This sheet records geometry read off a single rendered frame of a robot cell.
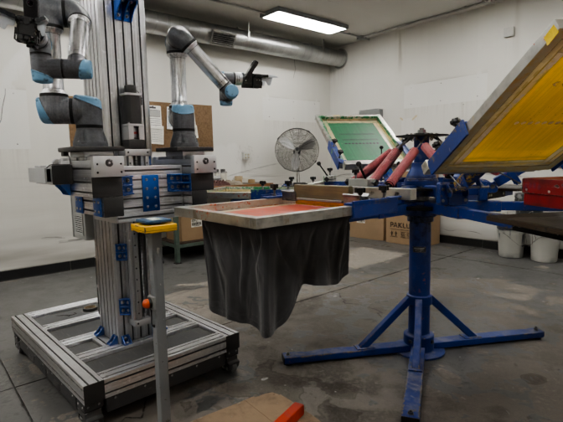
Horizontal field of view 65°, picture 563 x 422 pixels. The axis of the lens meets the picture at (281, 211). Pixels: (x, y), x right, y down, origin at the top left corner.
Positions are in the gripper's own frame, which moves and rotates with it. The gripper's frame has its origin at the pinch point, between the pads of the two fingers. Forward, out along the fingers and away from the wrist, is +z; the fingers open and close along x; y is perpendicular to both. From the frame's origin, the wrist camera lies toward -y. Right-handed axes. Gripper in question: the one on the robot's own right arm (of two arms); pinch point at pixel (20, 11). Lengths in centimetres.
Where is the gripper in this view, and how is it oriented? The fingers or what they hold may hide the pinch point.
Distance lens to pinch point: 178.4
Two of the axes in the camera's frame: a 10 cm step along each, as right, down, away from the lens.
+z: 3.0, 1.0, -9.5
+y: -1.1, 9.9, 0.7
